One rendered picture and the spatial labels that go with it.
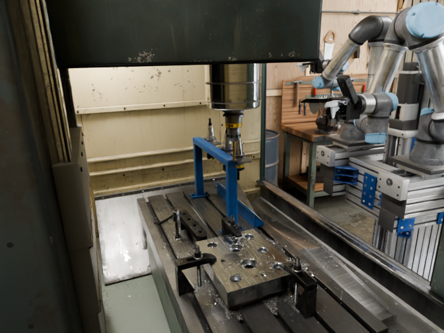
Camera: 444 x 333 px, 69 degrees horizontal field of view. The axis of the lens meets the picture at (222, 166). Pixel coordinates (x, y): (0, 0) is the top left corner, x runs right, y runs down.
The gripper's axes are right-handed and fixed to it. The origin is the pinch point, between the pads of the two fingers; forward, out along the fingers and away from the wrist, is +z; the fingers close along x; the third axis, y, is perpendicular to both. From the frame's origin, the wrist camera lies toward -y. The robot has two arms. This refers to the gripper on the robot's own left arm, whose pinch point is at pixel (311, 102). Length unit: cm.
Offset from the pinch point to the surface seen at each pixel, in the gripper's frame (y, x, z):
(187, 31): -21, -24, 48
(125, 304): 83, 20, 72
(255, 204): 79, 88, -16
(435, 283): 61, -32, -34
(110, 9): -25, -26, 64
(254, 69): -12.0, -17.4, 28.8
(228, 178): 29.6, 13.9, 26.5
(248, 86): -7.7, -18.2, 30.8
